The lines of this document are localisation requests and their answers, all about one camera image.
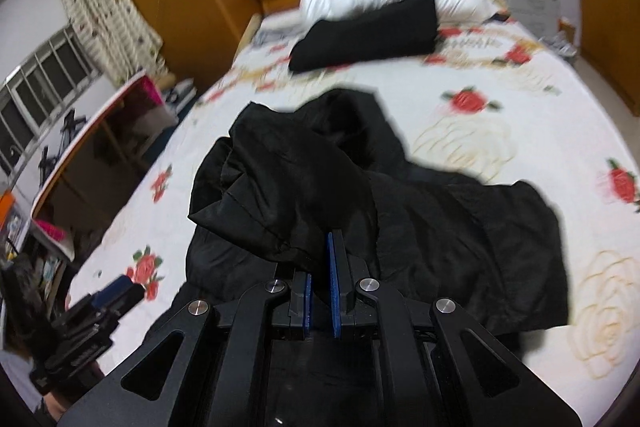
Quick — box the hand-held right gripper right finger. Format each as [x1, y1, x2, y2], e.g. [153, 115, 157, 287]
[326, 229, 584, 427]

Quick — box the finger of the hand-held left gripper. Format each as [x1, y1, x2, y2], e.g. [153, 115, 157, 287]
[91, 274, 147, 315]

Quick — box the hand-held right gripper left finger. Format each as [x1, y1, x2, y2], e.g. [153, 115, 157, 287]
[60, 271, 314, 427]

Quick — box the black quilted jacket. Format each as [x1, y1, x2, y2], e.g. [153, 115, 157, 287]
[142, 88, 571, 348]

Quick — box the person's left forearm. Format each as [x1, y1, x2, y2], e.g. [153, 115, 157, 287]
[40, 389, 73, 425]

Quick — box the cluttered shelf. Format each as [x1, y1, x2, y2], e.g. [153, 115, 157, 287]
[0, 187, 77, 313]

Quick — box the black stand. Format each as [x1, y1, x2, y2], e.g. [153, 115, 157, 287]
[39, 107, 92, 180]

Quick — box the window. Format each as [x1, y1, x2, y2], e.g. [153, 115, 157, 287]
[0, 24, 102, 180]

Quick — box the black pillow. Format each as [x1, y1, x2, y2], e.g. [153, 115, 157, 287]
[289, 0, 441, 74]

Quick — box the bed with floral sheet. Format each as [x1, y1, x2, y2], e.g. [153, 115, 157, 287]
[66, 9, 640, 427]

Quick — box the patterned curtain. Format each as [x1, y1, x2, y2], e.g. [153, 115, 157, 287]
[51, 0, 167, 88]

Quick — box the grey nightstand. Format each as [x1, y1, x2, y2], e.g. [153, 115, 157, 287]
[504, 0, 561, 40]

